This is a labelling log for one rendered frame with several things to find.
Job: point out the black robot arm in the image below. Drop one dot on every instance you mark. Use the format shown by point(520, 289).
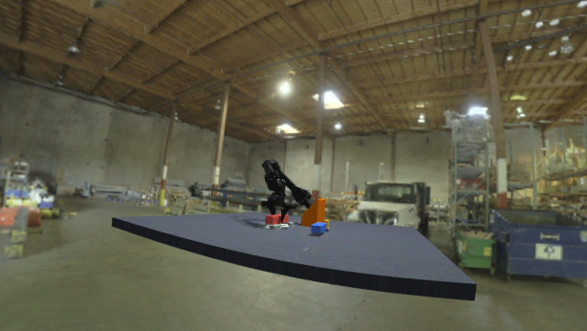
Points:
point(273, 172)

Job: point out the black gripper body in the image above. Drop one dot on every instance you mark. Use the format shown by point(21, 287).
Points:
point(282, 204)

